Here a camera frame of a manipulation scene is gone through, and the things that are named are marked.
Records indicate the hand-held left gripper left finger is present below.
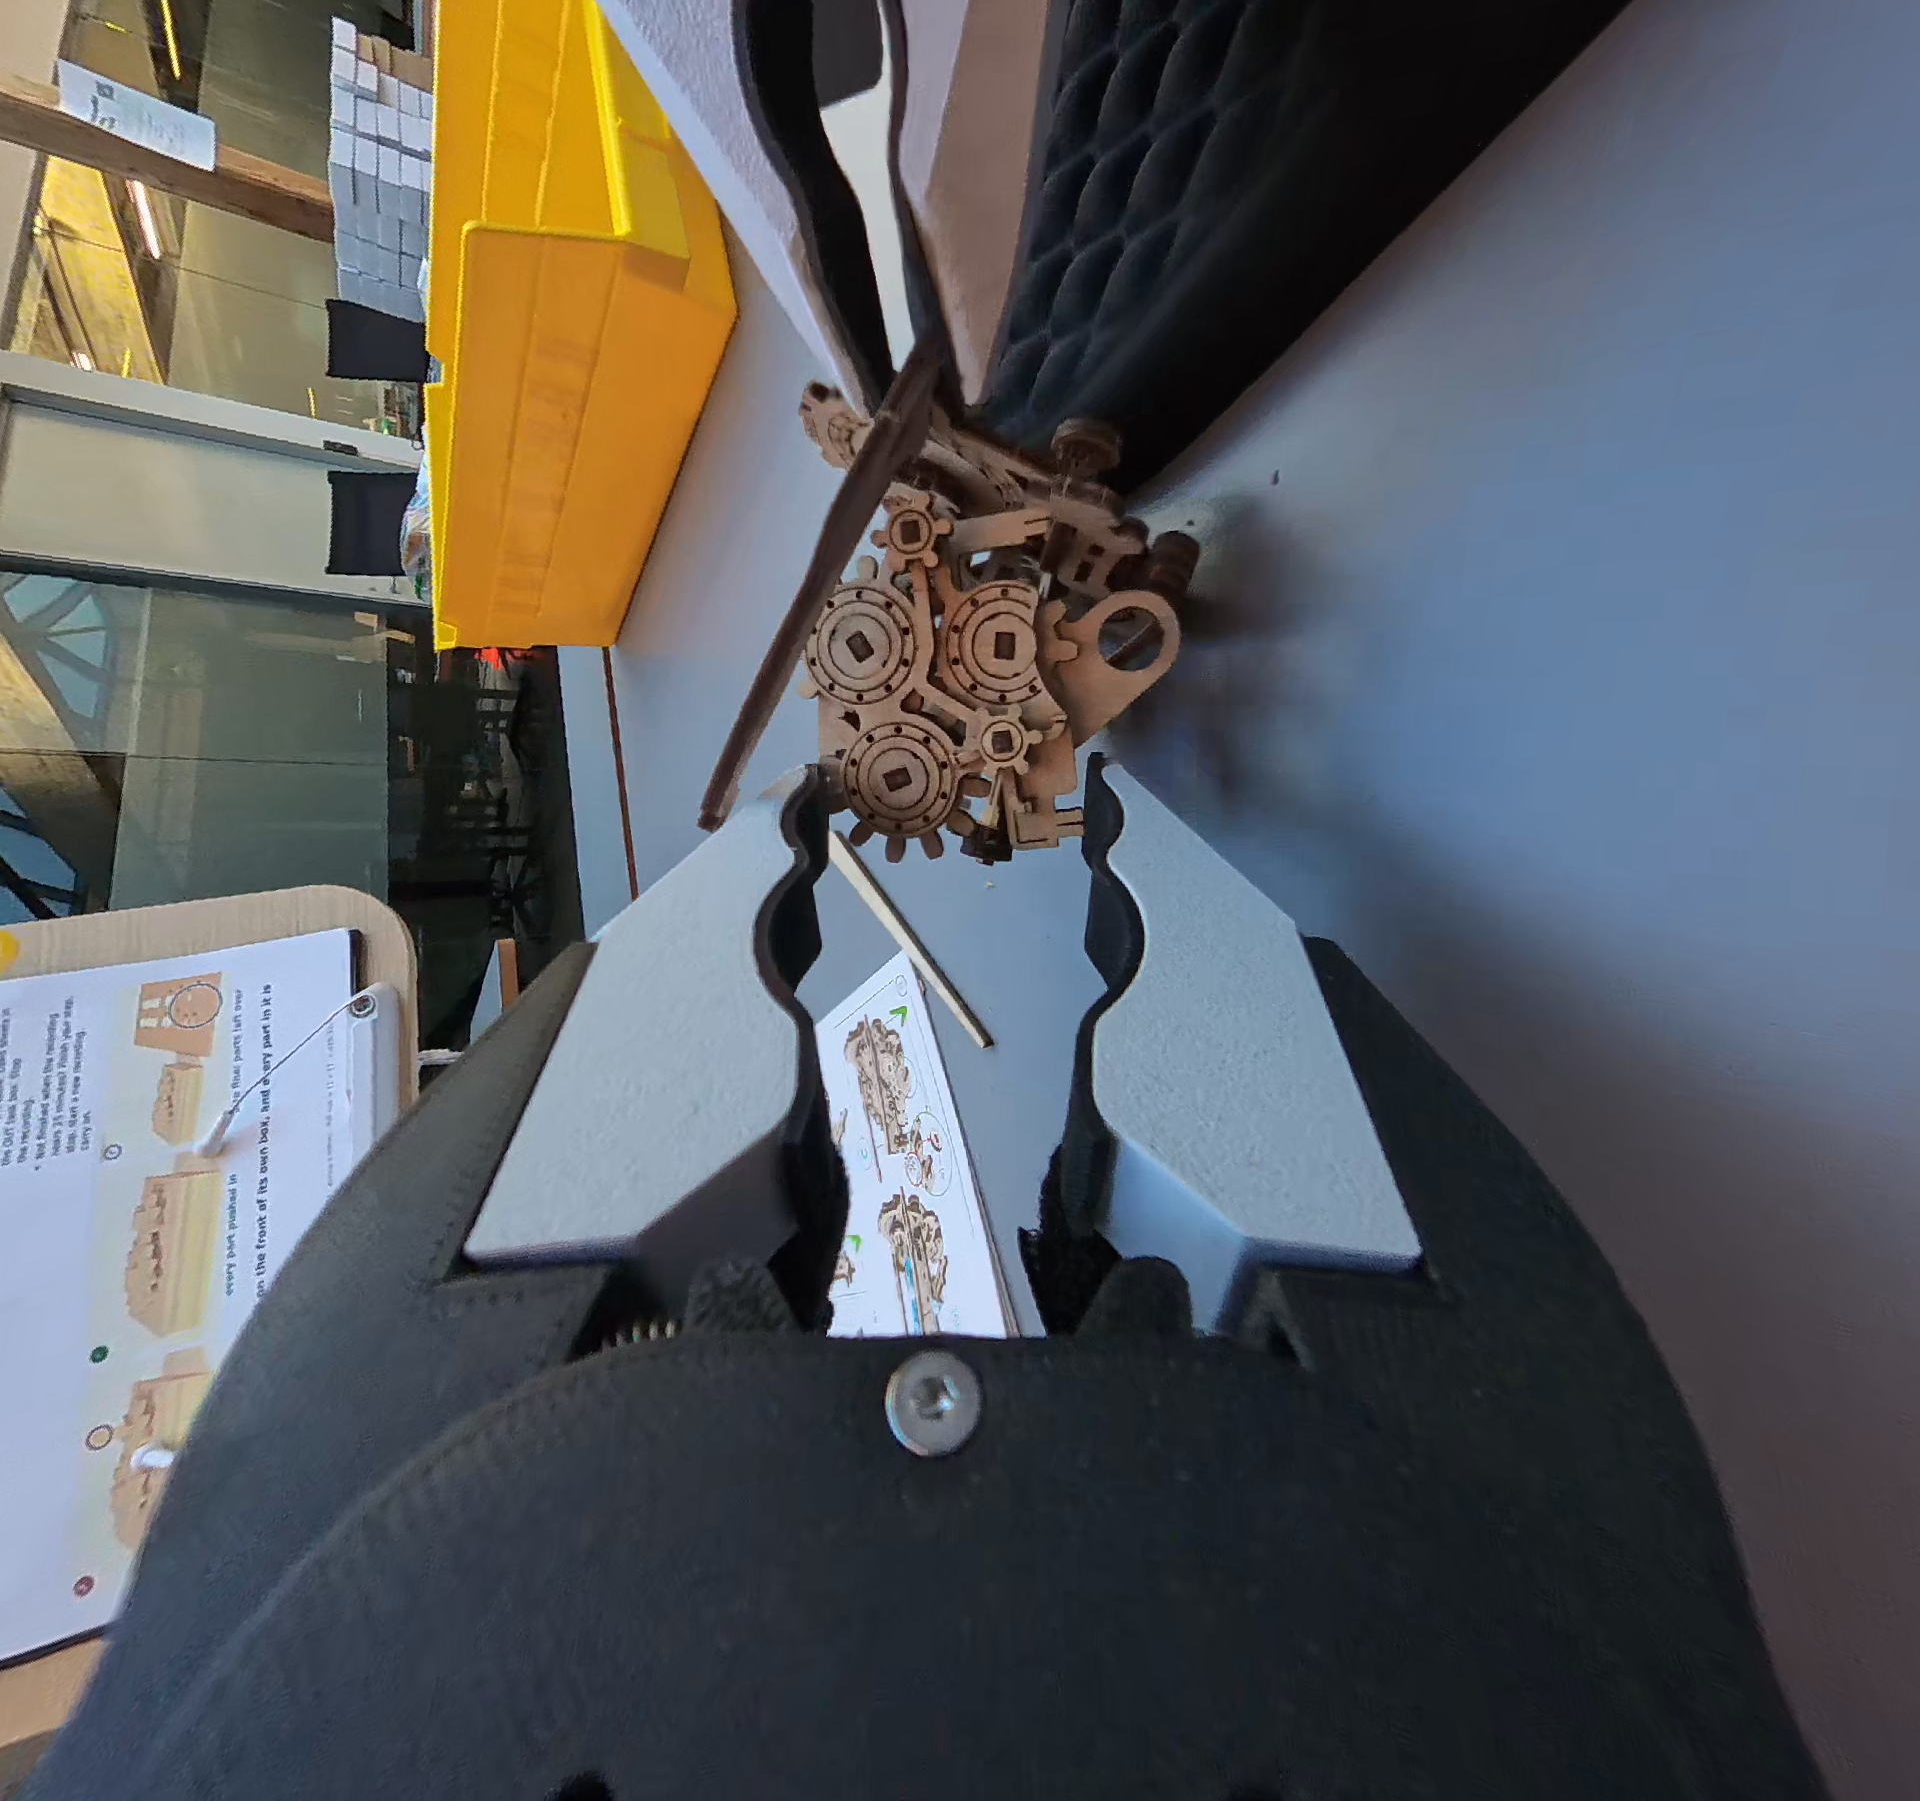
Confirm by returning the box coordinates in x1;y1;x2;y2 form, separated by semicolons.
461;762;838;1269

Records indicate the white printed instruction sheet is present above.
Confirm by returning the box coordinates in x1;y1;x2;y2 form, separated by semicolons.
0;927;368;1670

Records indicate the thin light wooden stick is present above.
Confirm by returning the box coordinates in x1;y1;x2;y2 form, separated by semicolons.
828;830;994;1052

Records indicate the wooden gear model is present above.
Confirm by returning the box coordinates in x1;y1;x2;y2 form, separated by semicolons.
799;380;1204;866

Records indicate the white paper sheet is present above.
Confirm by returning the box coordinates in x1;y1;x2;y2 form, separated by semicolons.
54;54;222;174

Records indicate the curved wooden model part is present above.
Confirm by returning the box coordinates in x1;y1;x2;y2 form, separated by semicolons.
697;328;950;832

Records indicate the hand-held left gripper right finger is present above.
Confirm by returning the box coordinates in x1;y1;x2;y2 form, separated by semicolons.
1034;756;1426;1327

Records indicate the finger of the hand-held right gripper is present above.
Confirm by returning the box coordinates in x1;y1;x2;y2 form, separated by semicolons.
541;0;950;407
874;0;1107;410

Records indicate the black square panel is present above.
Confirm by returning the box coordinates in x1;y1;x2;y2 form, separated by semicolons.
324;295;430;385
324;467;424;578

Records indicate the stack of white boxes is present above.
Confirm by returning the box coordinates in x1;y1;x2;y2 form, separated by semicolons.
326;12;442;326

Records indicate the yellow plastic bin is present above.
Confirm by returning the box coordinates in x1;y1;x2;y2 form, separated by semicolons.
424;0;741;651

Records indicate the instruction sheet on clipboard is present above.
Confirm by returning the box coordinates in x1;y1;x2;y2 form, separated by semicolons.
0;883;424;1801

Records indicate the assembly instruction booklet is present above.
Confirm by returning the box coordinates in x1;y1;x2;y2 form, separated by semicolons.
815;946;1023;1342

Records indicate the black quilted cloth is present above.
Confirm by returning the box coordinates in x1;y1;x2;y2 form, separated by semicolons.
972;0;1748;501

